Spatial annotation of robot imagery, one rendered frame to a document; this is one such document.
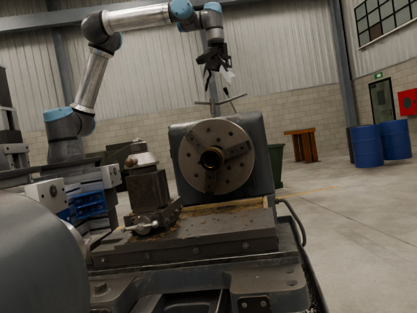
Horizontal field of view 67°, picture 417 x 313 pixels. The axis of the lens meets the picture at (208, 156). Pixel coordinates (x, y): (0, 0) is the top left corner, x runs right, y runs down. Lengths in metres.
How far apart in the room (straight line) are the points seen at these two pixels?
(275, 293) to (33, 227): 0.42
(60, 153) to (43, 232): 1.20
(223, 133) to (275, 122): 10.51
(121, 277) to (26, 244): 0.51
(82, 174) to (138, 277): 0.76
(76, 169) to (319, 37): 12.05
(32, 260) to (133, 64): 11.50
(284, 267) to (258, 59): 11.53
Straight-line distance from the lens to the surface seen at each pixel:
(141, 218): 0.70
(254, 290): 0.56
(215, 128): 1.29
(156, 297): 0.69
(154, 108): 11.34
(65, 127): 1.43
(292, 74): 12.29
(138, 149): 0.72
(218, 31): 1.41
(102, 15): 1.41
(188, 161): 1.31
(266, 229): 0.63
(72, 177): 1.40
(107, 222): 1.38
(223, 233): 0.64
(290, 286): 0.56
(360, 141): 7.53
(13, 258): 0.20
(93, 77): 1.54
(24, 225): 0.22
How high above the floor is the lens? 1.15
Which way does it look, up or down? 3 degrees down
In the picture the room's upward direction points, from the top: 10 degrees counter-clockwise
